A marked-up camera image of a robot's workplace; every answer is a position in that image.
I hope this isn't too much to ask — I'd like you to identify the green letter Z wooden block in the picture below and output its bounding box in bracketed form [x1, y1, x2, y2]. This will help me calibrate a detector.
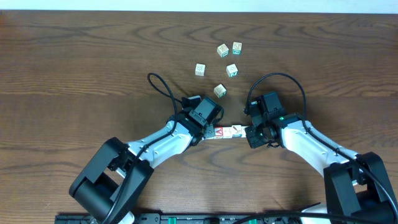
[232, 42, 242, 55]

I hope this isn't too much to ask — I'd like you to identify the green trimmed wooden block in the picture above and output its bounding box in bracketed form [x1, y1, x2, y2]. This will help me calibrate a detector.
[213, 84, 227, 98]

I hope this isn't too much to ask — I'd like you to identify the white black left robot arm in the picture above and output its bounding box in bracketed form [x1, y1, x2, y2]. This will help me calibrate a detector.
[69, 107, 224, 223]

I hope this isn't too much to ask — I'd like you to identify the yellow wooden block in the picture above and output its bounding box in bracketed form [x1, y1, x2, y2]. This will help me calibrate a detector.
[223, 127, 235, 139]

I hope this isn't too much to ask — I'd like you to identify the yellow blue letter K block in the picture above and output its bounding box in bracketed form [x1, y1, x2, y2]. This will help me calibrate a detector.
[231, 125, 243, 138]

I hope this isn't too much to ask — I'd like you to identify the red number 8 wooden block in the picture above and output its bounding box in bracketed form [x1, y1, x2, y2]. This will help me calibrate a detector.
[195, 63, 206, 76]

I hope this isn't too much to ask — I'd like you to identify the wooden block green side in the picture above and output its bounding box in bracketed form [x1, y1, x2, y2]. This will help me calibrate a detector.
[226, 63, 239, 77]

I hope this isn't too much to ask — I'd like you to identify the green letter J wooden block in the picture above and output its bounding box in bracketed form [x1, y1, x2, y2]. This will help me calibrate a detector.
[241, 126, 248, 138]

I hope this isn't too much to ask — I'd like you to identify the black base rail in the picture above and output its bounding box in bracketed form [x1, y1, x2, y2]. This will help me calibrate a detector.
[54, 213, 301, 224]

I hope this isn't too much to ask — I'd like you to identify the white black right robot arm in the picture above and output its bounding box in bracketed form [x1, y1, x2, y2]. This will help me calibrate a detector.
[244, 106, 397, 223]

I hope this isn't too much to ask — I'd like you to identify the letter B wooden block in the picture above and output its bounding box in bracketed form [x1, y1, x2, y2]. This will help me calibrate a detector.
[216, 44, 229, 58]

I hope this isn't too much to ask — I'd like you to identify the red letter A wooden block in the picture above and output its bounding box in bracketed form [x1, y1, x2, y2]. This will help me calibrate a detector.
[214, 127, 223, 139]

